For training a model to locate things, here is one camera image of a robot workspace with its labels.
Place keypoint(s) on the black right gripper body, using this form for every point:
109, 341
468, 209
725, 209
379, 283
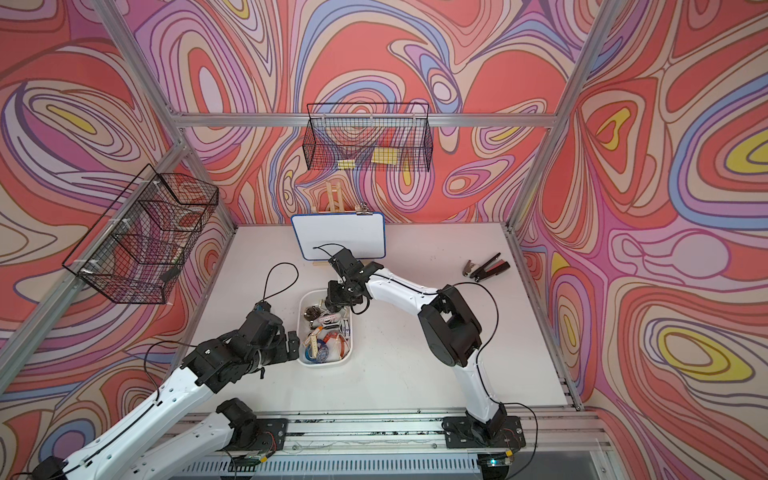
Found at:
340, 293

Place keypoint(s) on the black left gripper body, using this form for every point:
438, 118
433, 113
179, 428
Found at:
278, 350

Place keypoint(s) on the brown purple strap watch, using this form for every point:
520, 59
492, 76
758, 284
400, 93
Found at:
312, 313

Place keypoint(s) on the blue transparent watch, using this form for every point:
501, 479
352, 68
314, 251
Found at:
316, 354

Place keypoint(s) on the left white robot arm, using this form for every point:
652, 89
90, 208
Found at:
133, 448

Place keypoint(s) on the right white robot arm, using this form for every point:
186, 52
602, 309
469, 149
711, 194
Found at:
451, 330

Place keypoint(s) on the white plastic storage box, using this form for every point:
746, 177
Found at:
307, 335

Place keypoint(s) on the white board blue rim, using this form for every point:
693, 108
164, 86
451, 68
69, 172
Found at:
304, 229

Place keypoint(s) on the black binder clip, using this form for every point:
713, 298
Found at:
363, 209

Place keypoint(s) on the wooden board easel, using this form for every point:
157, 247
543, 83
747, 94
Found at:
335, 198

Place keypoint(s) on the black red pliers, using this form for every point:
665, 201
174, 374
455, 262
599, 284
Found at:
494, 266

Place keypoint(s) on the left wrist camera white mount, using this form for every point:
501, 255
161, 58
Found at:
262, 306

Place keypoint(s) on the black wire basket back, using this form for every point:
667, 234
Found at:
379, 136

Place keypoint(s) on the black wire basket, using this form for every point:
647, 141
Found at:
137, 249
379, 136

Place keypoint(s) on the black wire basket left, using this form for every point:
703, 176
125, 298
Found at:
137, 249

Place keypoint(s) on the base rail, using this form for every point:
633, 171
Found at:
550, 445

